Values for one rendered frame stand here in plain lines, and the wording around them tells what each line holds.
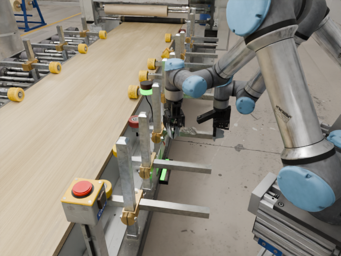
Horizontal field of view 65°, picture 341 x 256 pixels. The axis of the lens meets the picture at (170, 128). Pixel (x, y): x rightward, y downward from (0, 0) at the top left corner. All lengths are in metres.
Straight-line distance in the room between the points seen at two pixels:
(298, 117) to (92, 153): 0.88
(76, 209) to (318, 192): 0.51
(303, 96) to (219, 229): 1.54
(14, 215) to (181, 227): 1.25
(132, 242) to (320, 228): 0.67
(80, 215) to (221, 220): 1.59
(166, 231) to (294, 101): 1.56
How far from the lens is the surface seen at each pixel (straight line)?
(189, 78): 0.93
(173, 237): 2.00
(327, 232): 0.85
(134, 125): 1.41
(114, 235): 1.27
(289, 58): 0.64
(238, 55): 0.90
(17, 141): 1.46
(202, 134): 1.40
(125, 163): 0.86
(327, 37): 1.23
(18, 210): 1.10
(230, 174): 2.47
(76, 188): 0.61
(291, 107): 0.64
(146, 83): 1.27
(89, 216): 0.62
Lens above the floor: 1.65
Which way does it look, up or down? 33 degrees down
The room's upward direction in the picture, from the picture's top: straight up
